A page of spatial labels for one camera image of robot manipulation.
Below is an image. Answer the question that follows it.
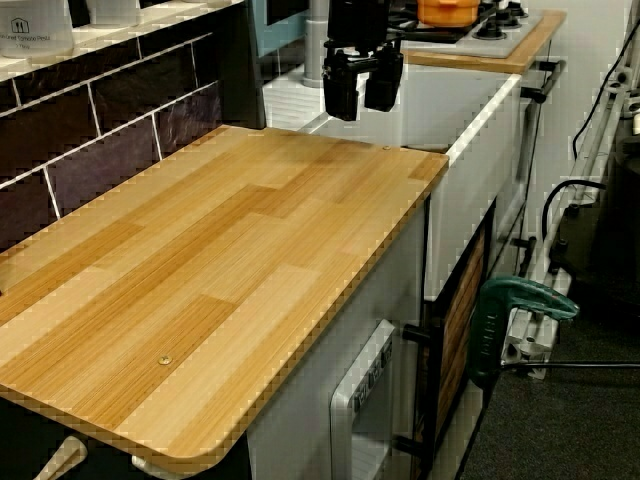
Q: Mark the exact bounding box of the aluminium frame rail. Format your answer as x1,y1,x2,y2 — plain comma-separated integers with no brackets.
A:
499,63,640,382

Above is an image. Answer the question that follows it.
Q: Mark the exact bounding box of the white round knob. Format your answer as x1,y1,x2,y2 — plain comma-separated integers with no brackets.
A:
33,435,89,480
130,451,167,474

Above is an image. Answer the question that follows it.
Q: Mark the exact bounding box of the black door handle bar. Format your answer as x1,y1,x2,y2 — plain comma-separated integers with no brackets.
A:
394,294,447,480

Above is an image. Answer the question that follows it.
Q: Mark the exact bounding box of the black towel bar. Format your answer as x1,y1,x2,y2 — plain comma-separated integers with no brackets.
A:
519,58,567,104

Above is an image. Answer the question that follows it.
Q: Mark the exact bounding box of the cream shelf ledge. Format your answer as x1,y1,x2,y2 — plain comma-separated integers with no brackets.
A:
0,0,247,82

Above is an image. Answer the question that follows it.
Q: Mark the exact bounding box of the wood slat panel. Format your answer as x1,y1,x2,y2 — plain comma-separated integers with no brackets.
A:
433,233,489,442

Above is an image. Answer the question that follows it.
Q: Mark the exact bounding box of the white jar with printed label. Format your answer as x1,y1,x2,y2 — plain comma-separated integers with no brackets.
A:
0,0,74,59

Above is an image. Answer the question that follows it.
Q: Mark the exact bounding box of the grey toy stove top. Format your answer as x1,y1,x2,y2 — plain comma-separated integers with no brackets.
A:
387,0,545,59

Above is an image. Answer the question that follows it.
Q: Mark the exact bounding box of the dark upright shelf panel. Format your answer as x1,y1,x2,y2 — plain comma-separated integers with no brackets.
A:
192,0,267,132

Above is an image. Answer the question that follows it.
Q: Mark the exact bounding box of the looped black cable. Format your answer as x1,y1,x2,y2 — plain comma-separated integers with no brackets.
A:
541,178,607,252

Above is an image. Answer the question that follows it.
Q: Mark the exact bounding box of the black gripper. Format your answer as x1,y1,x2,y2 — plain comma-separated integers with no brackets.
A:
321,0,405,123

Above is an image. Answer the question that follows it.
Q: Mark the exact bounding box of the plain white lidded jar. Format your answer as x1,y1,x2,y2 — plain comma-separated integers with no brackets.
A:
85,0,144,26

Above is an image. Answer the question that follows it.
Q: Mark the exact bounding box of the light wooden countertop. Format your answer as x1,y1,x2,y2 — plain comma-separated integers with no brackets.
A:
0,124,450,476

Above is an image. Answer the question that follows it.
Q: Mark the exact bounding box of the dark tile backsplash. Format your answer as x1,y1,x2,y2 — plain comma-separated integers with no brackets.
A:
0,30,224,252

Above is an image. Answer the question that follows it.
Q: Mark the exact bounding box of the orange pot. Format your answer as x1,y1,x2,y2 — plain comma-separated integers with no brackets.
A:
415,0,482,29

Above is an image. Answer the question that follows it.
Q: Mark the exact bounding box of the wooden stove counter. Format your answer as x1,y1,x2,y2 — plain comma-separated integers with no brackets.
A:
403,9,568,76

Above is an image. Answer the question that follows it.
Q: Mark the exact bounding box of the white sink unit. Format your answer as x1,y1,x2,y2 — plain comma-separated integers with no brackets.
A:
262,60,524,302

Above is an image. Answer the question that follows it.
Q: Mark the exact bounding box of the white cabinet body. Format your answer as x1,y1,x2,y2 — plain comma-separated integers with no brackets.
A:
244,199,437,480

